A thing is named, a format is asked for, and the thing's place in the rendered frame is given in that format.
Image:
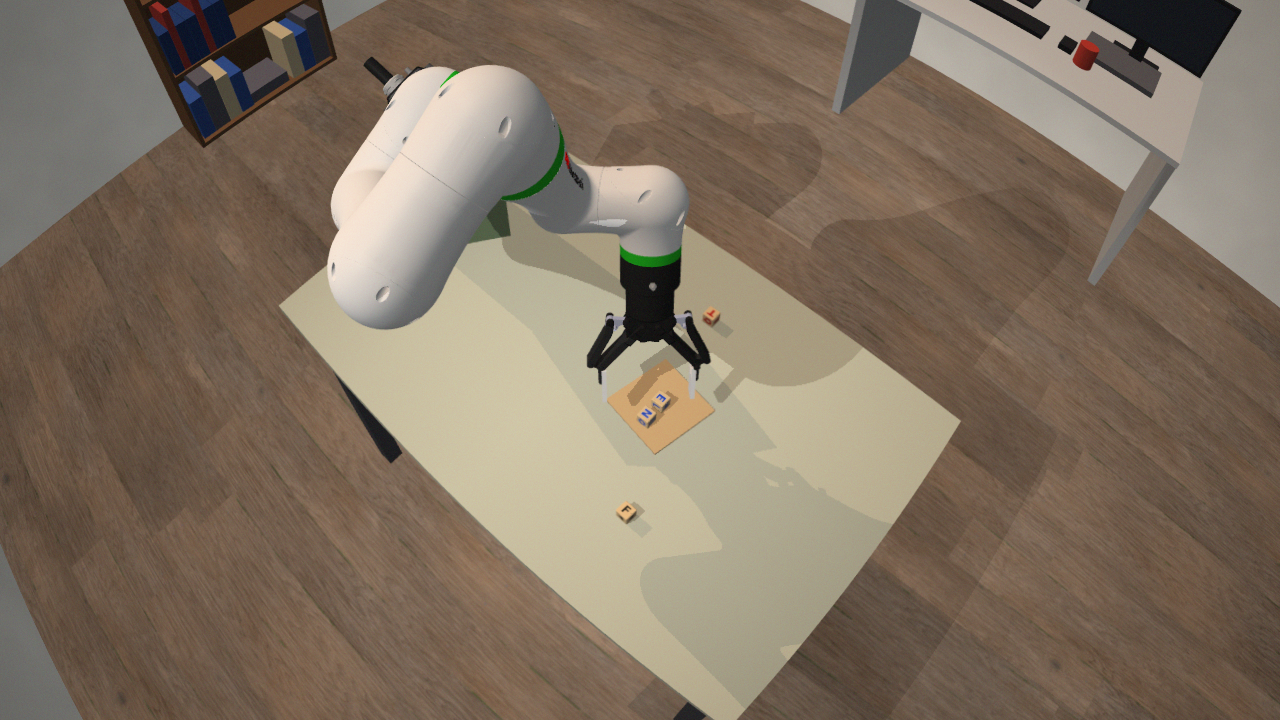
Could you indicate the tan square mat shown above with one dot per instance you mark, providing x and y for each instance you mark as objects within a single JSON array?
[{"x": 679, "y": 417}]

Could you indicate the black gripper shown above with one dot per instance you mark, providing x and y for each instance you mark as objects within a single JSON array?
[{"x": 649, "y": 310}]

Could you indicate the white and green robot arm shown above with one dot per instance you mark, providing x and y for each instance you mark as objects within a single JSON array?
[{"x": 486, "y": 130}]

